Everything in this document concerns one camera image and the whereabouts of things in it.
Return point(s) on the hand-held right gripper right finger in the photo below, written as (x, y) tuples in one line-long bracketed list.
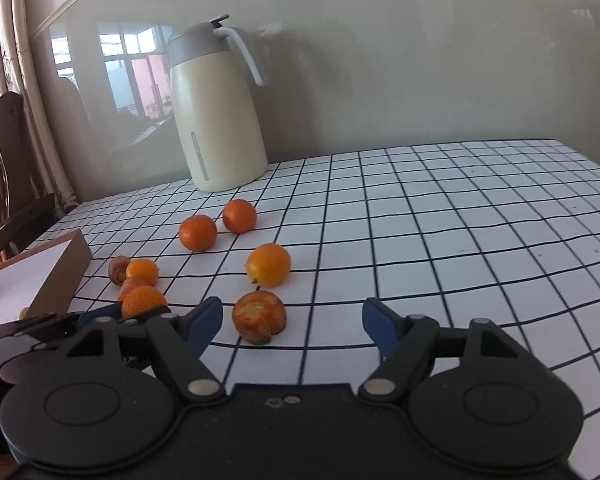
[(380, 327)]

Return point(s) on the orange fruit piece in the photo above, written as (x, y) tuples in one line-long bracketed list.
[(129, 285)]

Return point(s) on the checked tablecloth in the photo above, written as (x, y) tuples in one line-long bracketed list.
[(430, 235)]

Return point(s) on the small brown fruit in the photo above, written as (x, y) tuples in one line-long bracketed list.
[(118, 267)]

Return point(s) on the orange tangerine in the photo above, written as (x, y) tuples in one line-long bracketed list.
[(143, 270), (197, 232), (239, 215), (142, 301)]

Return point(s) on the large yellow-orange orange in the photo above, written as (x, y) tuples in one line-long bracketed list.
[(268, 264)]

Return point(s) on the white tray brown rim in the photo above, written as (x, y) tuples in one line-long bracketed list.
[(30, 275)]

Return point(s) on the cream thermos jug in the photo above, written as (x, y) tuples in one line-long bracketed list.
[(215, 125)]

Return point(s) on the beige patterned curtain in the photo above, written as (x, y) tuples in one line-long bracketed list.
[(10, 35)]

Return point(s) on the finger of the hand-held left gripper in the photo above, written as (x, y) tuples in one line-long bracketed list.
[(100, 312)]

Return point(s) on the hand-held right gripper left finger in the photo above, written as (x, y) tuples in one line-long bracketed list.
[(205, 325)]

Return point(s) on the bruised brown-orange fruit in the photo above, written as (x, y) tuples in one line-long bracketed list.
[(258, 317)]

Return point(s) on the wooden sofa with woven cushions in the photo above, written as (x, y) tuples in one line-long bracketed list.
[(10, 160)]

